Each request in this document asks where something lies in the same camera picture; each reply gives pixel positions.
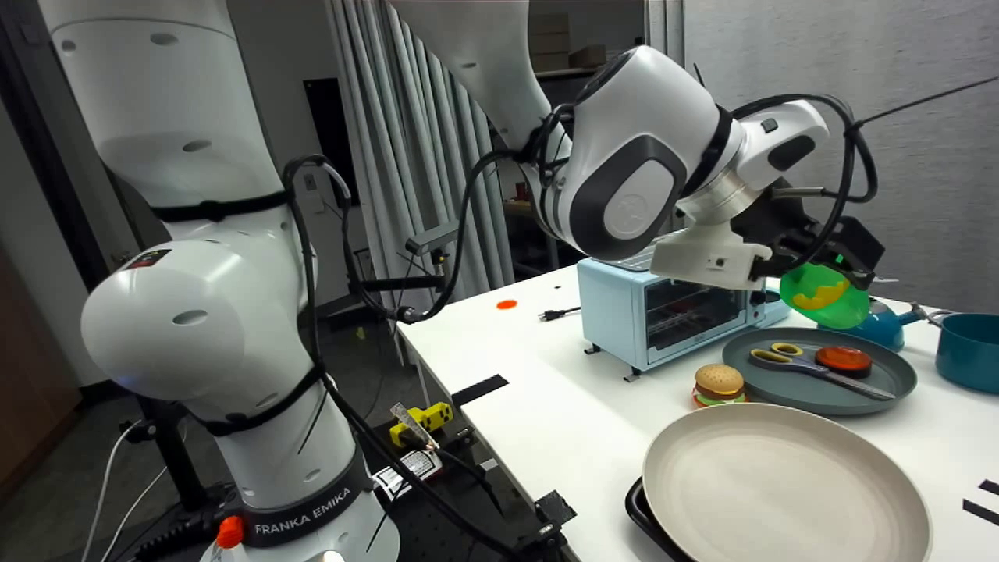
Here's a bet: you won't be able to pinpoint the toy knife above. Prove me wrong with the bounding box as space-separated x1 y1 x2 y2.
747 348 898 403

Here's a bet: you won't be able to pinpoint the green translucent plastic cup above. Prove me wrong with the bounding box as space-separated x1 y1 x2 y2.
778 259 873 334

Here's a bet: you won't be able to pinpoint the grey curtain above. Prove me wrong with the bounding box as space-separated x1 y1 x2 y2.
679 0 999 316

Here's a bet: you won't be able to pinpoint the white pleated curtain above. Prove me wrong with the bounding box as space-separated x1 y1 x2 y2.
322 0 517 311

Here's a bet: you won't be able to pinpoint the dark grey plate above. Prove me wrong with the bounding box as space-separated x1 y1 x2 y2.
722 326 922 422

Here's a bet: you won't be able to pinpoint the black tray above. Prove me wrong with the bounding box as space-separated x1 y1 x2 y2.
622 474 696 562

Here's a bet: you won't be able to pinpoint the beige round plate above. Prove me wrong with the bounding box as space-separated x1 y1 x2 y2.
641 403 932 562

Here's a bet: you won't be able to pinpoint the light blue toaster oven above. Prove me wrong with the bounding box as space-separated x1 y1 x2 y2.
576 258 794 374

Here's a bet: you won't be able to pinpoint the teal pot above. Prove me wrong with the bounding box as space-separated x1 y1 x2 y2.
932 311 999 397

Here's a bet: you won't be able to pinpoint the toy burger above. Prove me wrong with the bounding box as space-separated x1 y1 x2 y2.
691 362 748 412

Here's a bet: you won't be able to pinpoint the red round toy slice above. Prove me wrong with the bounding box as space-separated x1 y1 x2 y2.
810 340 873 377

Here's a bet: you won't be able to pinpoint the yellow ring toy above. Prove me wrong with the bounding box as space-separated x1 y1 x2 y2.
761 338 808 362

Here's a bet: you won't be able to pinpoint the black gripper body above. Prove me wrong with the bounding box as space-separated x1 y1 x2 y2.
761 183 852 270

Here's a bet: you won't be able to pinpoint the yellow clamp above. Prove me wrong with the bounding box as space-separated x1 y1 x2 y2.
386 401 458 441

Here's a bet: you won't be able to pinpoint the white bottle orange cap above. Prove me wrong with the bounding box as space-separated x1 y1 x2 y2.
198 512 252 562

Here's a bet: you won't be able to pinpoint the yellow toy chips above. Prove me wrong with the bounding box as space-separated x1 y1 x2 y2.
794 271 852 312

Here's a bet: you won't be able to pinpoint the teal kettle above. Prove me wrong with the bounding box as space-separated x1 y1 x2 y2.
852 276 931 354

